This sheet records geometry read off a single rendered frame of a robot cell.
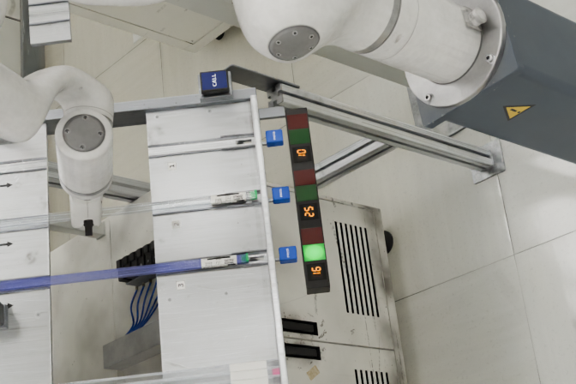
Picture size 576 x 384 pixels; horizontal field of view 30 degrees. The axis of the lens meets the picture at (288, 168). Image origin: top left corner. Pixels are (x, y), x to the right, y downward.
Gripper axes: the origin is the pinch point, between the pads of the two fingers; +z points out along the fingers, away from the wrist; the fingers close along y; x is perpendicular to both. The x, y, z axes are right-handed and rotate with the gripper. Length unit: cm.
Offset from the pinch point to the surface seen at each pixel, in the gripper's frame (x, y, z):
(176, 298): 13.9, 16.4, -0.8
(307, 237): 36.8, 7.8, -3.8
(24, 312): -11.1, 15.8, 3.6
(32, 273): -9.7, 9.1, 3.3
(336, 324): 51, 10, 47
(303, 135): 38.3, -11.5, -4.1
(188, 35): 31, -96, 102
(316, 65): 63, -72, 78
